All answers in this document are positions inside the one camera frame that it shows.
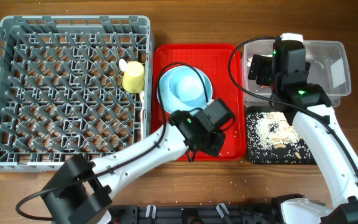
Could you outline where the light blue bowl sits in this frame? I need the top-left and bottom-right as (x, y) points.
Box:
(168, 66), (206, 103)

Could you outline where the light blue plate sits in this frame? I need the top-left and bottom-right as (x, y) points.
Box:
(159, 68), (213, 114)

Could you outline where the white plastic fork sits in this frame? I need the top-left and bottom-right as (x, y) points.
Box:
(139, 91), (145, 140)

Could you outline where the yellow plastic cup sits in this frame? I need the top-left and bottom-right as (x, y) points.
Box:
(122, 61), (145, 93)

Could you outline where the white plastic spoon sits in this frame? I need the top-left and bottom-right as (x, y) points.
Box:
(119, 58), (128, 72)

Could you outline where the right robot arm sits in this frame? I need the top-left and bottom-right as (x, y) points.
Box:
(251, 37), (358, 223)

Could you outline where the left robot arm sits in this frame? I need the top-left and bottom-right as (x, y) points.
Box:
(42, 98), (235, 223)

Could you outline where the grey dishwasher rack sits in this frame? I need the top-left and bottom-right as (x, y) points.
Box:
(0, 16), (154, 172)

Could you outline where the red plastic tray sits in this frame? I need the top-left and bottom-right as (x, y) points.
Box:
(150, 44), (247, 161)

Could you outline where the spilled rice and food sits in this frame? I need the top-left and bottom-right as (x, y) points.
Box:
(247, 112), (307, 159)

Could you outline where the black tray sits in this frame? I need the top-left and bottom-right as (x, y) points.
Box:
(246, 105), (318, 166)

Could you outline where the clear plastic bin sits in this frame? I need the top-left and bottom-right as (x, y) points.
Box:
(241, 40), (352, 107)

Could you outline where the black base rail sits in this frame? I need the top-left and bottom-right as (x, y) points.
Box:
(108, 203), (279, 224)

